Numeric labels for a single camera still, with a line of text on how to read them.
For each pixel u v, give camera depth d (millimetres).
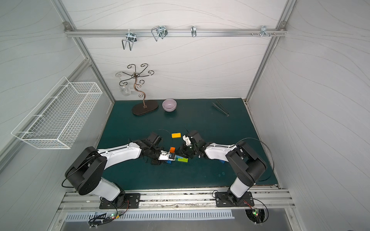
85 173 440
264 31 764
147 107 1145
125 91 1024
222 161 715
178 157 879
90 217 703
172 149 912
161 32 750
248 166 460
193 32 782
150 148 698
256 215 725
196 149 703
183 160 876
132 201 733
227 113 1111
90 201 749
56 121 678
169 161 857
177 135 978
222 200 735
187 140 841
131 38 782
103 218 716
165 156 751
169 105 1140
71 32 773
